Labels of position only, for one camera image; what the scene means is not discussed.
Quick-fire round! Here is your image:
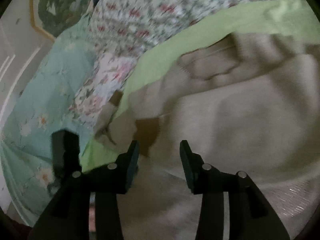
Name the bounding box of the large-flower patterned pillow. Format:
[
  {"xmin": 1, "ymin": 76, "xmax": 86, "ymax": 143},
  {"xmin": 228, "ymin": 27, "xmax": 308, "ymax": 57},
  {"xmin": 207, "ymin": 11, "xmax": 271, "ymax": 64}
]
[{"xmin": 69, "ymin": 51, "xmax": 137, "ymax": 127}]

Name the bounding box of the light green bed sheet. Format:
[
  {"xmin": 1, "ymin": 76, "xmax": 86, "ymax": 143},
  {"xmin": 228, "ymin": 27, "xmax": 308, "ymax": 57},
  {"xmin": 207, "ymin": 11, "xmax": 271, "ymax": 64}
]
[{"xmin": 81, "ymin": 0, "xmax": 319, "ymax": 181}]

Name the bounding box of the gold framed landscape painting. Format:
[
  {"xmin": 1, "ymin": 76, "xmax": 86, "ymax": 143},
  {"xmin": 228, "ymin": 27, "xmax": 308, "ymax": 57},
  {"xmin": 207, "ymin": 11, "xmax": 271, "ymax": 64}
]
[{"xmin": 29, "ymin": 0, "xmax": 93, "ymax": 41}]

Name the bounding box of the small-flower patterned quilt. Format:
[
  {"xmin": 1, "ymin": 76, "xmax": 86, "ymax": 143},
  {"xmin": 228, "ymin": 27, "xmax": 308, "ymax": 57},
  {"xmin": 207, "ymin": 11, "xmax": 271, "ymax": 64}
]
[{"xmin": 88, "ymin": 0, "xmax": 303, "ymax": 63}]

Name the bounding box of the teal floral blanket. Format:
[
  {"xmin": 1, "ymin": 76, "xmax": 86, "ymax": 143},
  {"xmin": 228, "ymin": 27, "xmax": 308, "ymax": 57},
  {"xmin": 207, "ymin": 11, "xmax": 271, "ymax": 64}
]
[{"xmin": 1, "ymin": 14, "xmax": 97, "ymax": 226}]

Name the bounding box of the beige knitted sweater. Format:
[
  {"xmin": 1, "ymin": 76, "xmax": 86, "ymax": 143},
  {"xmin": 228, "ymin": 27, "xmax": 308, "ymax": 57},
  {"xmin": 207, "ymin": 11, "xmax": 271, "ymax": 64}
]
[{"xmin": 94, "ymin": 33, "xmax": 319, "ymax": 239}]

